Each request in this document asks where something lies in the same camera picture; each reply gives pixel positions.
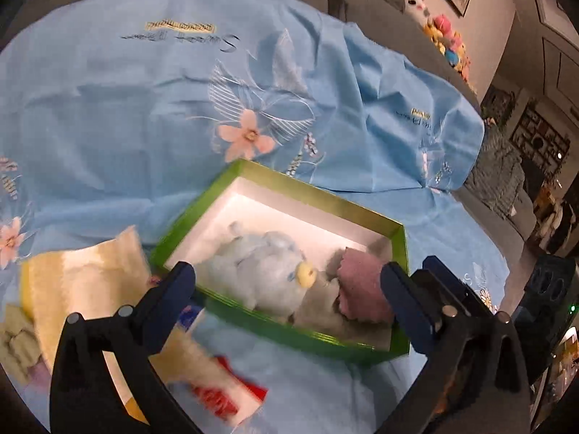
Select dark wall shelf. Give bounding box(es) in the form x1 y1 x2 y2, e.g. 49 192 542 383
510 99 571 170

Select green cardboard box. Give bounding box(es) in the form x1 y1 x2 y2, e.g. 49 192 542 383
149 159 411 367

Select light blue plush toy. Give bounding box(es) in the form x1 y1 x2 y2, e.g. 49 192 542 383
199 221 317 326

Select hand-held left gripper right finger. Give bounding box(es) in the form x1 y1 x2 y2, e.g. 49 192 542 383
380 262 532 434

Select blue floral bed sheet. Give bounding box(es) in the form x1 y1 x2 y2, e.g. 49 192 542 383
0 0 510 434

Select orange and white tissue packet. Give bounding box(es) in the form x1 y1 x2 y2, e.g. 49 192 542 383
187 356 269 422

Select cream knitted cloth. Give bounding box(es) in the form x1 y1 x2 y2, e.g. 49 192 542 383
0 305 43 387

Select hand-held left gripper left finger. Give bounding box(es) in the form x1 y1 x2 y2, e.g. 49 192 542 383
49 261 204 434

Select pink cloth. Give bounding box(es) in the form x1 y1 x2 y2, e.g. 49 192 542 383
334 248 394 324

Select pile of colourful plush toys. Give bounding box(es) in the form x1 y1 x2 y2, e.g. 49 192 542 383
400 0 473 83

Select grey cloth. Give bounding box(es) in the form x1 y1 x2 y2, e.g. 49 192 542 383
289 276 394 350

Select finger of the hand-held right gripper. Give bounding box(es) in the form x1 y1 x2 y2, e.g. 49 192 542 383
422 255 495 316

